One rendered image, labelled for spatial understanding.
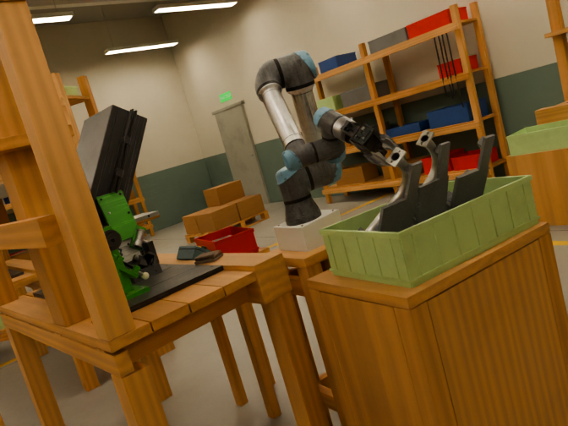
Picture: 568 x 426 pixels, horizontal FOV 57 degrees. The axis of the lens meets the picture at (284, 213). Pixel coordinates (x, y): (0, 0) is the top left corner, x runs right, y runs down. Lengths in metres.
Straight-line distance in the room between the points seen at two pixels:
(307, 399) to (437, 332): 0.69
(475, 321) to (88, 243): 1.17
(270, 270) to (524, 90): 5.56
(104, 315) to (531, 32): 6.14
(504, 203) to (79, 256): 1.32
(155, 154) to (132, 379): 10.62
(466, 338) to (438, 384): 0.17
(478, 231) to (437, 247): 0.18
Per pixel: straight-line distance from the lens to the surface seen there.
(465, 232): 1.72
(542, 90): 7.01
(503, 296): 1.83
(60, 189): 1.59
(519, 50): 7.09
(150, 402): 1.74
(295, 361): 2.04
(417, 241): 1.58
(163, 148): 12.26
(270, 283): 1.92
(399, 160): 1.60
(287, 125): 1.87
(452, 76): 6.84
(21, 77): 1.62
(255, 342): 2.60
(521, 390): 1.96
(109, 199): 2.34
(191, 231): 8.72
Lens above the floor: 1.32
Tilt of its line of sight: 8 degrees down
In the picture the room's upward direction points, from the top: 16 degrees counter-clockwise
